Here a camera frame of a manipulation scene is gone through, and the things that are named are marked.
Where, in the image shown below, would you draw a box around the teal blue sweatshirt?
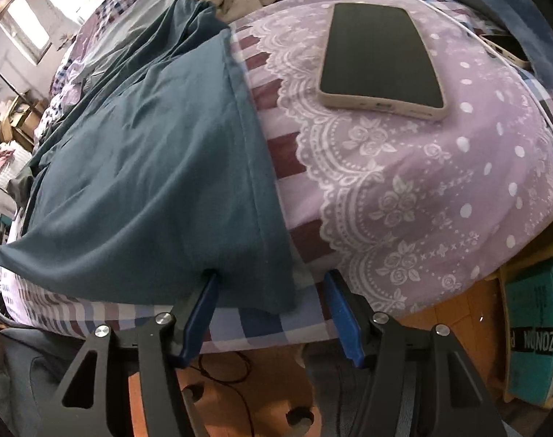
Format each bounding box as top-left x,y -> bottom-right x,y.
0,0 -> 295,314

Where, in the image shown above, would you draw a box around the teal cardboard box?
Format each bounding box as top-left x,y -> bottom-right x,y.
504,257 -> 553,406

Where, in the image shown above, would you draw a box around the checkered purple lace bedsheet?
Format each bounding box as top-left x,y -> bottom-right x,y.
0,0 -> 553,353

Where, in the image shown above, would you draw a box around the white suitcase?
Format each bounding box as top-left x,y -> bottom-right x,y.
0,145 -> 31,219

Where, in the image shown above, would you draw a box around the dark grey garment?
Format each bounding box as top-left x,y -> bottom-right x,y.
7,166 -> 35,209

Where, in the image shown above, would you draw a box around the stacked brown cardboard boxes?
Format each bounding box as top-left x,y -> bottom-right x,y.
0,97 -> 45,152

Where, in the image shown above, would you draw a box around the smartphone in beige case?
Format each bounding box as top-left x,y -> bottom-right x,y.
316,2 -> 447,121

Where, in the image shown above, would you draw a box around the light grey-blue trousers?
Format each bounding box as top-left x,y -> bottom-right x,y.
73,0 -> 173,83

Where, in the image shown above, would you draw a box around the checkered purple duvet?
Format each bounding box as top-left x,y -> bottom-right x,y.
34,0 -> 138,145

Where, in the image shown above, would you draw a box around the white charging cable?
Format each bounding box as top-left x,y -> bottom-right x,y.
385,0 -> 553,147

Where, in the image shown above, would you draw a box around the window with white frame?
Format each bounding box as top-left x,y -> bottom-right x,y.
0,0 -> 94,65

